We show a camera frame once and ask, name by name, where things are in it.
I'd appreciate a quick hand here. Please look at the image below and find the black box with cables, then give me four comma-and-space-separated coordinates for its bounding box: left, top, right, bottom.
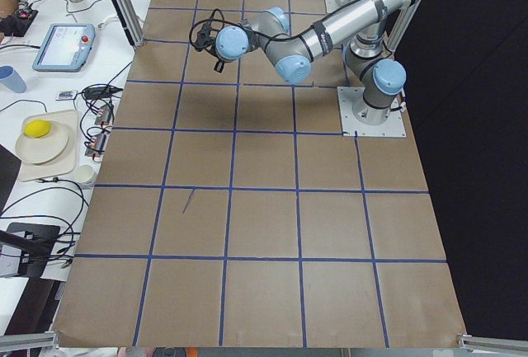
1, 222, 60, 278

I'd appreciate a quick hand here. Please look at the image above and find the relay module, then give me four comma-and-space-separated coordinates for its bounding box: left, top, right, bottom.
85, 133, 108, 157
94, 103, 114, 126

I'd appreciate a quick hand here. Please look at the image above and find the yellow ball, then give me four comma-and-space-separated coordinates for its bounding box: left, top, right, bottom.
23, 119, 51, 139

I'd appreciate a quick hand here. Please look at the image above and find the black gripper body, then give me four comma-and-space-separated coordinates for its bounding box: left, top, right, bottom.
193, 22, 218, 52

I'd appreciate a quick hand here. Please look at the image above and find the white paper cup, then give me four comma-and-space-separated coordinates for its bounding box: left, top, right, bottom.
73, 165, 97, 189

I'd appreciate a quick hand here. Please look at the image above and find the beige tray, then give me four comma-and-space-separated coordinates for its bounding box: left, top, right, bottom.
15, 110, 78, 181

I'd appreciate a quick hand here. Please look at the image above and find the small colourful remote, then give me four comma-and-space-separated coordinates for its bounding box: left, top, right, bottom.
55, 90, 78, 101

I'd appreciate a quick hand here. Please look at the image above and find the beige plate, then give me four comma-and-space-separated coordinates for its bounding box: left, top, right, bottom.
15, 122, 68, 164

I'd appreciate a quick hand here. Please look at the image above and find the relay module lower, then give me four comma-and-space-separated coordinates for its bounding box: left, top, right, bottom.
85, 133, 108, 157

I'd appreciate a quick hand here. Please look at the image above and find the teach pendant tablet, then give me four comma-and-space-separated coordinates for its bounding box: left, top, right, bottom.
32, 23, 96, 73

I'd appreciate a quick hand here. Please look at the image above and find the relay module upper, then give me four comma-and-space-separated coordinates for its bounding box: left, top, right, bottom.
94, 103, 114, 126

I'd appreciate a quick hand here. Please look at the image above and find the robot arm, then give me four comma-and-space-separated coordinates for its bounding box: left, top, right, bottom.
189, 0, 421, 126

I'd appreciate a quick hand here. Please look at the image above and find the blue cup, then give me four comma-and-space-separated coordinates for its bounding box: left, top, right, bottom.
0, 65, 26, 93

